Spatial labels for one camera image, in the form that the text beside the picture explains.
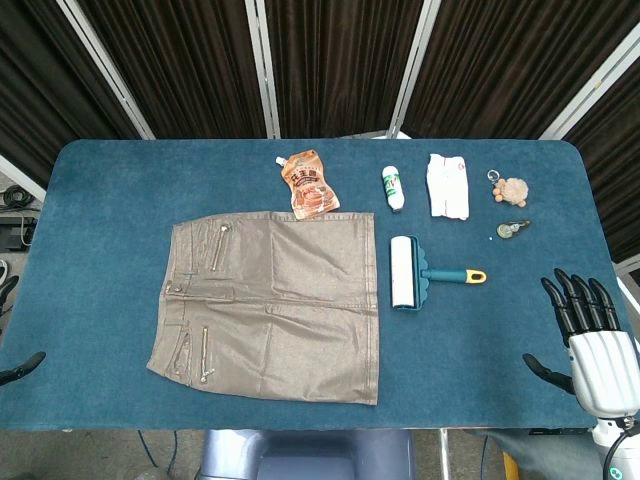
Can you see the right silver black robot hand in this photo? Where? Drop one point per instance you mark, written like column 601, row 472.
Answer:
column 602, row 370

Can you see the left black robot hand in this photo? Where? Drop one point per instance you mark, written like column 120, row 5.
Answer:
column 25, row 365

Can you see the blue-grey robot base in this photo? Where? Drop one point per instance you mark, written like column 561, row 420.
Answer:
column 305, row 455

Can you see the brown zippered skirt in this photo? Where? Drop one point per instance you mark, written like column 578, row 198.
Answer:
column 280, row 310

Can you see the black floor device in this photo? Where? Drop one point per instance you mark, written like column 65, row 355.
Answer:
column 15, row 232

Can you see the blue felt table cover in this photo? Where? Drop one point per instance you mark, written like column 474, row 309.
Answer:
column 100, row 225

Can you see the metal table leg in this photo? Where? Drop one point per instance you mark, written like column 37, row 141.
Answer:
column 444, row 455

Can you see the dark pleated screen panel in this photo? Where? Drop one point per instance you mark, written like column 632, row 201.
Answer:
column 505, row 65
column 617, row 165
column 185, row 65
column 340, row 65
column 45, row 75

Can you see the white tissue pack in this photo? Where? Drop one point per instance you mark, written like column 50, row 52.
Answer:
column 447, row 187

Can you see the white green small bottle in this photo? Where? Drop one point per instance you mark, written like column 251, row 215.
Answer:
column 393, row 187

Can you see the orange spouted sauce pouch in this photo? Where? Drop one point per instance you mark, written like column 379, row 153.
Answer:
column 310, row 192

